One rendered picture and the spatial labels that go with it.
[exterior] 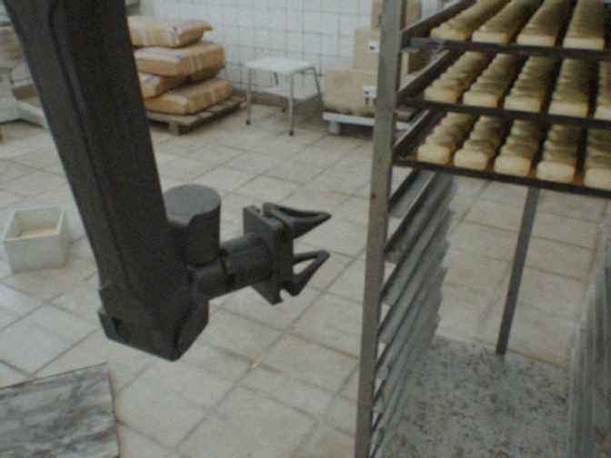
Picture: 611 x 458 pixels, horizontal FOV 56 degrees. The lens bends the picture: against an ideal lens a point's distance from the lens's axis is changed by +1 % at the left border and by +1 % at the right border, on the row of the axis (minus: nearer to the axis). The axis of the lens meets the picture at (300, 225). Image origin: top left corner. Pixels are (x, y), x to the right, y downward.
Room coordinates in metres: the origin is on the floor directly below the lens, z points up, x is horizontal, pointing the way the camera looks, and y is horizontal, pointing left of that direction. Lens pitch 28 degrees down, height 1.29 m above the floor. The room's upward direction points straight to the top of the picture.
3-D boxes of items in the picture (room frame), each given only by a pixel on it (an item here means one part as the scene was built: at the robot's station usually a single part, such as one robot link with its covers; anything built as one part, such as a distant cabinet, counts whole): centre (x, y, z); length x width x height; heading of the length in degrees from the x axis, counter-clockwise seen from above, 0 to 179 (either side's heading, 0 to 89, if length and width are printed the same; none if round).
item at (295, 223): (0.58, 0.01, 0.97); 0.09 x 0.07 x 0.07; 125
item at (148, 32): (4.40, 1.06, 0.62); 0.72 x 0.42 x 0.17; 66
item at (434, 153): (0.87, -0.22, 0.96); 0.05 x 0.05 x 0.02
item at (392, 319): (1.14, -0.29, 0.60); 0.64 x 0.03 x 0.03; 155
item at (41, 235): (2.20, 1.15, 0.08); 0.30 x 0.22 x 0.16; 15
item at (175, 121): (4.41, 1.11, 0.06); 1.20 x 0.80 x 0.11; 62
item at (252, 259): (0.54, 0.06, 0.96); 0.07 x 0.07 x 0.10; 35
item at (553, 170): (0.80, -0.38, 0.96); 0.05 x 0.05 x 0.02
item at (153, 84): (4.22, 1.22, 0.32); 0.72 x 0.42 x 0.17; 64
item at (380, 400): (1.14, -0.29, 0.42); 0.64 x 0.03 x 0.03; 155
